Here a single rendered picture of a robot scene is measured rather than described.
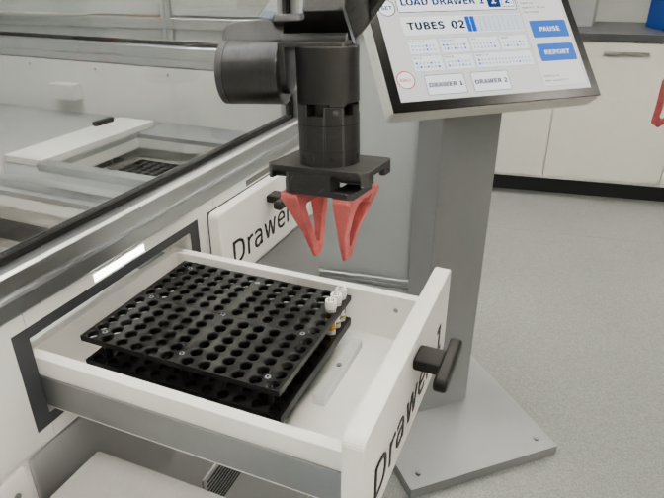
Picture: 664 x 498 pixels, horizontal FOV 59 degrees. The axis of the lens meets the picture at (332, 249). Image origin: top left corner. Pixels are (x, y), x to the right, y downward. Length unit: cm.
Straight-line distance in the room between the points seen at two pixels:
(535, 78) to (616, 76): 213
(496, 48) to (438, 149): 25
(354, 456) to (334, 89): 30
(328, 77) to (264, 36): 8
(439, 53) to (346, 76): 81
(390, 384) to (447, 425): 130
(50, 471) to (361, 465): 37
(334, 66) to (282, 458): 33
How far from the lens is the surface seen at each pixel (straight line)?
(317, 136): 53
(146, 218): 71
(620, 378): 219
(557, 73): 146
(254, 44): 55
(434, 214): 148
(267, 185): 91
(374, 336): 70
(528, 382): 206
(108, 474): 69
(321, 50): 52
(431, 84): 128
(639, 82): 356
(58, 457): 71
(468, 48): 137
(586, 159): 362
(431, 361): 55
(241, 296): 66
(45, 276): 62
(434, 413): 181
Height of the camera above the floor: 124
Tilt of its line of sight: 26 degrees down
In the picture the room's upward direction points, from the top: straight up
